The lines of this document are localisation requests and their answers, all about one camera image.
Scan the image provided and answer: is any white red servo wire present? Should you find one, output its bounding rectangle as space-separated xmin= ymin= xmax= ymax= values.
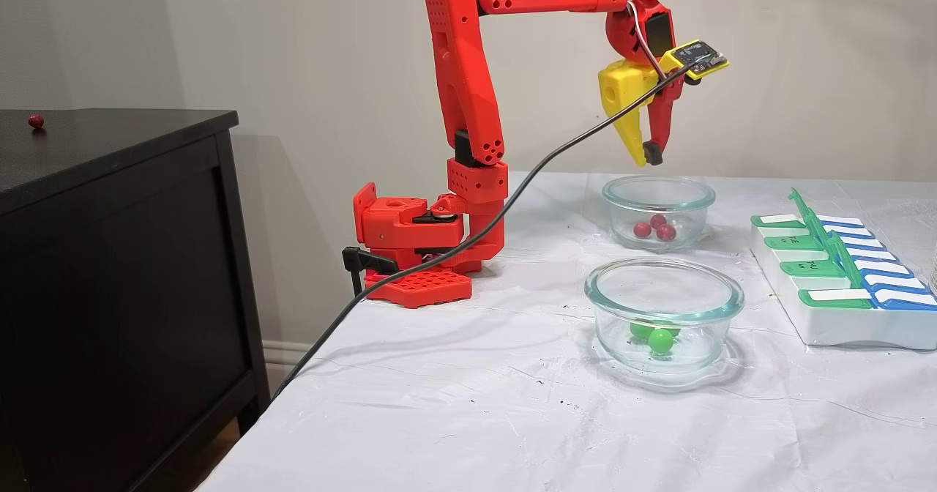
xmin=626 ymin=1 xmax=668 ymax=81

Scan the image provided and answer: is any large clear glass bowl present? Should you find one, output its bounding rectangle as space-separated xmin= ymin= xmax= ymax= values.
xmin=583 ymin=258 xmax=746 ymax=376

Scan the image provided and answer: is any black camera cable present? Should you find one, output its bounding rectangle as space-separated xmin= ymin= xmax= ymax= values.
xmin=269 ymin=64 xmax=695 ymax=401

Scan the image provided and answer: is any white baseboard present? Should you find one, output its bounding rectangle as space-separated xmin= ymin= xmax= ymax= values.
xmin=262 ymin=340 xmax=323 ymax=389

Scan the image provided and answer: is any black wooden cabinet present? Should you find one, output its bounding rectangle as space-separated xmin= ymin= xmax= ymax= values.
xmin=0 ymin=108 xmax=270 ymax=492

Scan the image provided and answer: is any black table clamp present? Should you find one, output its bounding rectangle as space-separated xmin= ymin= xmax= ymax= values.
xmin=342 ymin=246 xmax=400 ymax=302

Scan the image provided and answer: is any camera board on yellow mount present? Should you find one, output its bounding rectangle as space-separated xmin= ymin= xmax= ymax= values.
xmin=659 ymin=38 xmax=729 ymax=84

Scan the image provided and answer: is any small clear glass bowl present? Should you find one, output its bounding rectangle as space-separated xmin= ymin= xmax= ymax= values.
xmin=602 ymin=175 xmax=717 ymax=253

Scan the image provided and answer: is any white tablecloth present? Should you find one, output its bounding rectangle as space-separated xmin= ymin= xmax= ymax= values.
xmin=194 ymin=171 xmax=937 ymax=492

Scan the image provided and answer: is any weekly pill organizer box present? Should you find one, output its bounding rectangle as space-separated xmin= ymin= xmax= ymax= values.
xmin=750 ymin=187 xmax=937 ymax=351

